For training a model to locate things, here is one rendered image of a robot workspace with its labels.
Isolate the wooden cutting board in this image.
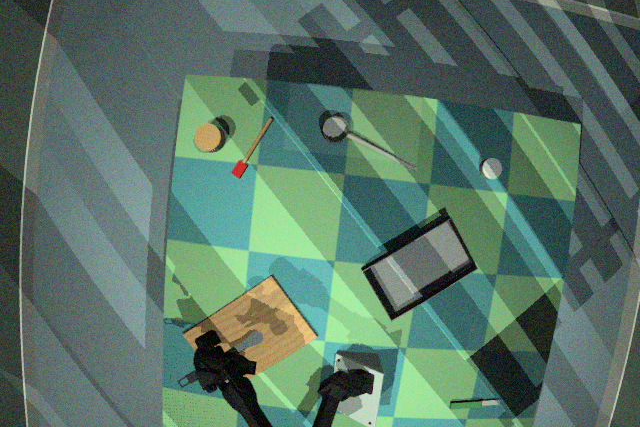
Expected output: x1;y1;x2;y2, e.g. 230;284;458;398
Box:
183;275;317;379

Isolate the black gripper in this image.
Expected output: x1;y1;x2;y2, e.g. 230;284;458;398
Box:
195;330;235;357

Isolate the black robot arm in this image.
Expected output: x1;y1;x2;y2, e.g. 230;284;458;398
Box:
193;348;374;427

